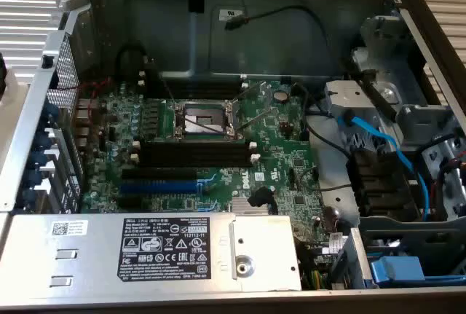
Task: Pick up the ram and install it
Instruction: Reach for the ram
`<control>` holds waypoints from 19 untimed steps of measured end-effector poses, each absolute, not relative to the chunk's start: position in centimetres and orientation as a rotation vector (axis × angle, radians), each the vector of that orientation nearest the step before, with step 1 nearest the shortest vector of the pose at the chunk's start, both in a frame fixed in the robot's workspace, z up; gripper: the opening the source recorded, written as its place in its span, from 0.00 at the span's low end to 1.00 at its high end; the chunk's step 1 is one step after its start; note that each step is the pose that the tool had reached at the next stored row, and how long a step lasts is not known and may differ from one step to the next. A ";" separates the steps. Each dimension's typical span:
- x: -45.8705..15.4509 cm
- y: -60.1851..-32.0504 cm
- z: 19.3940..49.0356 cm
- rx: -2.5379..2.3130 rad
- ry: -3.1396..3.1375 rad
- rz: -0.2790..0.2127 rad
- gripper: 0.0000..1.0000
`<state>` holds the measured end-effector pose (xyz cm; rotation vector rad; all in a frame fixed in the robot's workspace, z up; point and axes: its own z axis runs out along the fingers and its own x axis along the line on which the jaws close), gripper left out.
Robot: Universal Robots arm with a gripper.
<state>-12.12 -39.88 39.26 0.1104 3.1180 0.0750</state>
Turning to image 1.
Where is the black ribbed plastic bracket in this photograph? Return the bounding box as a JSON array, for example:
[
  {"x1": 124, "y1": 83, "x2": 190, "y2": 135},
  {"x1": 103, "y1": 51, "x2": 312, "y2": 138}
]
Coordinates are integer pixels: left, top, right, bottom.
[{"x1": 345, "y1": 148, "x2": 424, "y2": 221}]

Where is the blue expansion slot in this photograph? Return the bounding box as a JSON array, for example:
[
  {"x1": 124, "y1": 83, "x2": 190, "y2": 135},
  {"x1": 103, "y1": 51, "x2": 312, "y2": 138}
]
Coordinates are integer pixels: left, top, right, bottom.
[{"x1": 119, "y1": 179, "x2": 200, "y2": 195}]

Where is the grey metal PC case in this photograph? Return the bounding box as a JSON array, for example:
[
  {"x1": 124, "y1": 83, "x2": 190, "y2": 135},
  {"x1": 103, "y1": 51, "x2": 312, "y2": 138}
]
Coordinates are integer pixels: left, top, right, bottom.
[{"x1": 0, "y1": 0, "x2": 466, "y2": 311}]

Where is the blue disk wire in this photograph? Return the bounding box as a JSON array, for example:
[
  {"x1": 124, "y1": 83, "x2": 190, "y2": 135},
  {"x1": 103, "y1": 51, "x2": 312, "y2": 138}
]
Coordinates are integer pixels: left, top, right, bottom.
[{"x1": 335, "y1": 108, "x2": 434, "y2": 220}]

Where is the black wire with plug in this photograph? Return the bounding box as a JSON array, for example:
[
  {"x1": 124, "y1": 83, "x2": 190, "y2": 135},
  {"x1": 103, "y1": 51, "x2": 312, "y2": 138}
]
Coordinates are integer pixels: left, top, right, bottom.
[{"x1": 224, "y1": 0, "x2": 345, "y2": 74}]

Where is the black red wire bundle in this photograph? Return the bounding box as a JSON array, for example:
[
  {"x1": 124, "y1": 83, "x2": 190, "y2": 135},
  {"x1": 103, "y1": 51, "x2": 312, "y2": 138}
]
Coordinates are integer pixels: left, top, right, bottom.
[{"x1": 431, "y1": 138, "x2": 466, "y2": 220}]

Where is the thin red wire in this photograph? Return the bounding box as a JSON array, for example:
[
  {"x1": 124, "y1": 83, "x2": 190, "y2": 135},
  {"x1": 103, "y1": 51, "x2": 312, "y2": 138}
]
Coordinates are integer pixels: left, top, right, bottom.
[{"x1": 57, "y1": 76, "x2": 114, "y2": 140}]

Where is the green Dell motherboard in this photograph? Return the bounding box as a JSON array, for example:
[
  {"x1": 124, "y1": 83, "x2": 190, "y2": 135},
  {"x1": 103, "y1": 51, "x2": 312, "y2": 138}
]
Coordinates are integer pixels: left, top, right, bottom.
[{"x1": 78, "y1": 79, "x2": 331, "y2": 267}]

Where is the silver finned chipset heatsink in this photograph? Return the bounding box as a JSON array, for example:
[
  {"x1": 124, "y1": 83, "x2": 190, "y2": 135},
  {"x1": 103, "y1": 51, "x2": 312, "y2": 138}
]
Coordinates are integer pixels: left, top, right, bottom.
[{"x1": 229, "y1": 197, "x2": 280, "y2": 216}]

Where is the blue plastic disk latch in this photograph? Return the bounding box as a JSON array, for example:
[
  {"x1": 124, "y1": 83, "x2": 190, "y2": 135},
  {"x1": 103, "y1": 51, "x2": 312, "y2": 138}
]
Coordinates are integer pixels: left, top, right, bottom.
[{"x1": 369, "y1": 255, "x2": 466, "y2": 289}]

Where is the black wire plug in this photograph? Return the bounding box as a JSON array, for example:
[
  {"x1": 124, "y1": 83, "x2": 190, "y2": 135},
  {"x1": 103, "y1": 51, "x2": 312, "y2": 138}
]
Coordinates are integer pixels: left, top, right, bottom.
[{"x1": 247, "y1": 187, "x2": 276, "y2": 208}]

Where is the CPU socket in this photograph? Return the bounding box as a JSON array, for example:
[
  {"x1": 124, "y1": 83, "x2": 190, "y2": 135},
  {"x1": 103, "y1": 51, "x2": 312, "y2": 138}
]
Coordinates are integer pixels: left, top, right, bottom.
[{"x1": 165, "y1": 98, "x2": 243, "y2": 142}]

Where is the dark grey disk bay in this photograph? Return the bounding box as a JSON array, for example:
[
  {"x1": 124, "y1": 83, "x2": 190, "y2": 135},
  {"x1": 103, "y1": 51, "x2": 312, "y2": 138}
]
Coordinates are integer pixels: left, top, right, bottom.
[{"x1": 358, "y1": 215, "x2": 466, "y2": 278}]

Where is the yellow green wire bundle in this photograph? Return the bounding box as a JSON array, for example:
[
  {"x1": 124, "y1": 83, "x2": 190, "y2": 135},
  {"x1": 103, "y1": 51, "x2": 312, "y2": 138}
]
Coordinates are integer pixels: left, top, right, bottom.
[{"x1": 301, "y1": 244, "x2": 328, "y2": 290}]

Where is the blue expansion slot clip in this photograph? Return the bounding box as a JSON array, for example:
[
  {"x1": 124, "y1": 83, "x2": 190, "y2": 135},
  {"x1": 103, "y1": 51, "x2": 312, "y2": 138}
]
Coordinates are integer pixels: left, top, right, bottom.
[
  {"x1": 40, "y1": 103, "x2": 60, "y2": 125},
  {"x1": 28, "y1": 149, "x2": 49, "y2": 170},
  {"x1": 33, "y1": 130, "x2": 54, "y2": 152},
  {"x1": 22, "y1": 168, "x2": 44, "y2": 188},
  {"x1": 17, "y1": 187, "x2": 38, "y2": 208}
]

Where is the grey metal disk bay cage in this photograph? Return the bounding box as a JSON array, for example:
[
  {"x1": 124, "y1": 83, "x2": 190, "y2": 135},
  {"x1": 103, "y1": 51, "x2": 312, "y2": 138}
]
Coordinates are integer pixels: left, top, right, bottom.
[{"x1": 351, "y1": 15, "x2": 466, "y2": 220}]

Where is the short black expansion slot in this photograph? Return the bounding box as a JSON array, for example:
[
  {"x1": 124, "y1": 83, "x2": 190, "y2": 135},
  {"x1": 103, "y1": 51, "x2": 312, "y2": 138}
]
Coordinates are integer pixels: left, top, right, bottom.
[{"x1": 116, "y1": 194, "x2": 143, "y2": 209}]

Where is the thick black looped wire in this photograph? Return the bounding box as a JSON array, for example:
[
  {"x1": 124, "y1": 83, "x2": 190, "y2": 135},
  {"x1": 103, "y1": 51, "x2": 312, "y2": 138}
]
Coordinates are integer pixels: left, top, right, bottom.
[{"x1": 114, "y1": 44, "x2": 149, "y2": 78}]

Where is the grey wire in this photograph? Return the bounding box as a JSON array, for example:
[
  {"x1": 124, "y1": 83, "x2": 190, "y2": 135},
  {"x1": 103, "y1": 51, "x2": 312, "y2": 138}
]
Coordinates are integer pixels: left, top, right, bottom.
[{"x1": 319, "y1": 181, "x2": 355, "y2": 194}]

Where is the white barcode tag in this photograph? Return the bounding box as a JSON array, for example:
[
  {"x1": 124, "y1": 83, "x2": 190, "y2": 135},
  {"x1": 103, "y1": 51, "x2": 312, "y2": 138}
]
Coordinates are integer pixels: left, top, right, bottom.
[{"x1": 325, "y1": 232, "x2": 347, "y2": 254}]

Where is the silver power supply black label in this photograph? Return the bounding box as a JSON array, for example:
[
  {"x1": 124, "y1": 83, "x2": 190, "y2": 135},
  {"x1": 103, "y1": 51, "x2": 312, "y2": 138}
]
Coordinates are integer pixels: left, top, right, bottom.
[{"x1": 0, "y1": 213, "x2": 304, "y2": 295}]

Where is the silver disk bay bracket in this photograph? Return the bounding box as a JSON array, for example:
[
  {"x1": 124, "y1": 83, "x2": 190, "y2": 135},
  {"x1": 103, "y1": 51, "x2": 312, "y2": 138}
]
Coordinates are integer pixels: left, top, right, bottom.
[{"x1": 325, "y1": 80, "x2": 380, "y2": 117}]

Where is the black diagonal strut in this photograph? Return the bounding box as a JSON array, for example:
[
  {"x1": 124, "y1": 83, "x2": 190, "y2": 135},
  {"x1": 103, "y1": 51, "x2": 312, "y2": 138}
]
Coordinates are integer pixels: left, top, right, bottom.
[{"x1": 340, "y1": 57, "x2": 398, "y2": 119}]

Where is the long black expansion slot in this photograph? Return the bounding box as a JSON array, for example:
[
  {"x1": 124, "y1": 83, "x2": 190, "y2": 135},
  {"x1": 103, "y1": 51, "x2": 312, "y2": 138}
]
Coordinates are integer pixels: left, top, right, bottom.
[{"x1": 121, "y1": 167, "x2": 200, "y2": 181}]

